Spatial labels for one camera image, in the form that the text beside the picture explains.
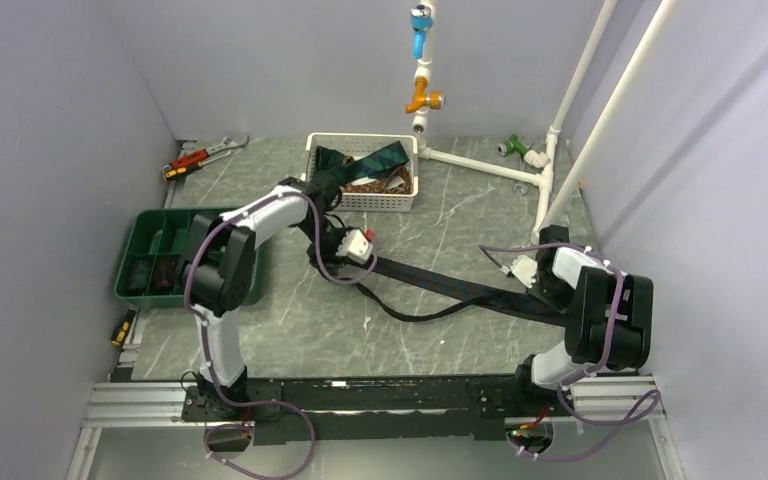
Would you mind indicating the green striped tie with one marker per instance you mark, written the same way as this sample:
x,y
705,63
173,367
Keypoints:
x,y
346,169

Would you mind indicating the aluminium rail frame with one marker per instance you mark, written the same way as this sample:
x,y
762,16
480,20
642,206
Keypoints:
x,y
591,377

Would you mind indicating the orange valve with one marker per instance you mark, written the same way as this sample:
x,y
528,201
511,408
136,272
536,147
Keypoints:
x,y
423,97

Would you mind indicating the white pvc pipe frame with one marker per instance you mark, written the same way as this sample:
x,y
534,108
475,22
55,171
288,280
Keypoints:
x,y
546,210

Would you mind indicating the yellow black screwdriver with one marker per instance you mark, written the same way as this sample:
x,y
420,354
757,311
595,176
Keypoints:
x,y
123,327

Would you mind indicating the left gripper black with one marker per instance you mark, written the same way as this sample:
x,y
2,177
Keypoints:
x,y
334,266

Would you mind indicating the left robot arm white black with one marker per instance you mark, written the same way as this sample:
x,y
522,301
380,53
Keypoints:
x,y
217,266

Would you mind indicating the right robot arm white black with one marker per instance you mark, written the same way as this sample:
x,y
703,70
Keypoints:
x,y
608,312

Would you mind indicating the brown patterned tie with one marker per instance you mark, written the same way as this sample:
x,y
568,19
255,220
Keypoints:
x,y
397,182

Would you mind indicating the dark rolled tie in tray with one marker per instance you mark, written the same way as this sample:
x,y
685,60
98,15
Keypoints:
x,y
138,277

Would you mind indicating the green valve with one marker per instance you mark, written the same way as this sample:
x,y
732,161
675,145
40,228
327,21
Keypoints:
x,y
513,145

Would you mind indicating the white plastic basket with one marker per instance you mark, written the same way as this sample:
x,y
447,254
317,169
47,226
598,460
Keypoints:
x,y
359,145

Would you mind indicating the navy brown striped tie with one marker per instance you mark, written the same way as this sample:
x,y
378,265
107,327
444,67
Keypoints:
x,y
468,294

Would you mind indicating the blue valve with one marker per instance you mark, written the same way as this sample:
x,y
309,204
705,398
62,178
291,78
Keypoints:
x,y
421,21

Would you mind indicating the red handled adjustable wrench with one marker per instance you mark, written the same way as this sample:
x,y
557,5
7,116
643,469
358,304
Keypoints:
x,y
198,159

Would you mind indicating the maroon rolled tie in tray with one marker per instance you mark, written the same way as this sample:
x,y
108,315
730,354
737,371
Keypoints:
x,y
163,276

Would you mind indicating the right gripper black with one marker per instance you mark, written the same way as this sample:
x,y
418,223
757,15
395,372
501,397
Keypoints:
x,y
561,303

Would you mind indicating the green compartment tray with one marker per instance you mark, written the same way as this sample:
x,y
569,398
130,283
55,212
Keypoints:
x,y
159,233

